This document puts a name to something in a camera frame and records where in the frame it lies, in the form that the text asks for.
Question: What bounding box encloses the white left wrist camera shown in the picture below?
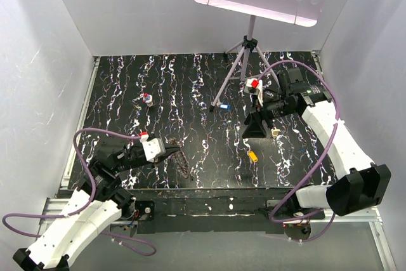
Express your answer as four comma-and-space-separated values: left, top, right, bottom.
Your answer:
141, 138, 166, 162

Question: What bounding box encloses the silver keyring holder with keys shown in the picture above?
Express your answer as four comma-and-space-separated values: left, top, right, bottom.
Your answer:
169, 138, 190, 179

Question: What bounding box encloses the blue tagged key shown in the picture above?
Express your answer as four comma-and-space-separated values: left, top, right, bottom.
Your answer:
217, 103, 230, 110

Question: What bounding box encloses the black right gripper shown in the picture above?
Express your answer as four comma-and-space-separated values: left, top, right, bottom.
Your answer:
241, 94, 296, 140

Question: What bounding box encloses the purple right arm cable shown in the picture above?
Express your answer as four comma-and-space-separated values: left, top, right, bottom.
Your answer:
256, 60, 342, 242

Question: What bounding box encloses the black base frame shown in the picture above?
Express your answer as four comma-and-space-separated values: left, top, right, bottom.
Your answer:
120, 187, 324, 235

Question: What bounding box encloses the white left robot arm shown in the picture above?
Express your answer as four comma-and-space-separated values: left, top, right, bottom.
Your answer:
13, 138, 180, 270

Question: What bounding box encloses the beige plastic peg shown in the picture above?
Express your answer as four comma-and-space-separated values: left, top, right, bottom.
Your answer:
272, 128, 280, 138

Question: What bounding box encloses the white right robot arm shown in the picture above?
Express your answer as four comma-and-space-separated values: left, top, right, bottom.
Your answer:
242, 68, 391, 219

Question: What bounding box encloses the yellow tagged key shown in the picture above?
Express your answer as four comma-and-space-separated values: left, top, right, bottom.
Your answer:
247, 150, 259, 163

